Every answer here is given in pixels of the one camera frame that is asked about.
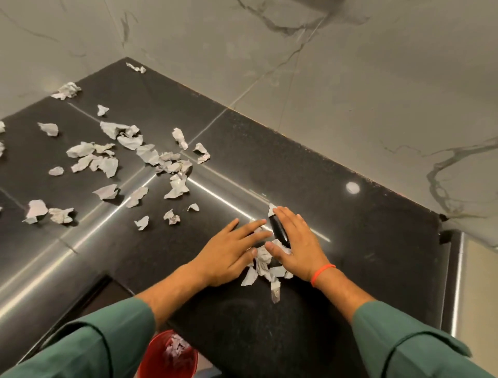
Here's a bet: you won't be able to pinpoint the person's left hand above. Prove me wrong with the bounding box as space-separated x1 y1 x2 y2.
192 218 273 289

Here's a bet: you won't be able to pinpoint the person's right hand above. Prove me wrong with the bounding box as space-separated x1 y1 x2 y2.
264 205 332 283

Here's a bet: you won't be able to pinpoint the white paper scraps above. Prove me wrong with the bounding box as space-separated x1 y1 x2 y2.
0 62 212 233

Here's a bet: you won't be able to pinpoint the silver dishwasher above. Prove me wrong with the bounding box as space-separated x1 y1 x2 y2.
439 229 498 371

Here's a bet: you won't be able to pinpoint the person's right forearm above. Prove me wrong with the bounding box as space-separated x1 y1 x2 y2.
315 268 376 324

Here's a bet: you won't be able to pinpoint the person's left forearm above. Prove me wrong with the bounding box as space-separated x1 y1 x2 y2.
136 263 207 328

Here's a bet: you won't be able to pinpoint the orange thread wristband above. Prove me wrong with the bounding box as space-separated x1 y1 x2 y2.
310 264 337 288

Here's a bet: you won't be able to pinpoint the red plastic bucket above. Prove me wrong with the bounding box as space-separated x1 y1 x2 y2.
136 330 199 378

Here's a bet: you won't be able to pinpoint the green shirt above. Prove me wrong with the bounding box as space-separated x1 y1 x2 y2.
0 298 495 378

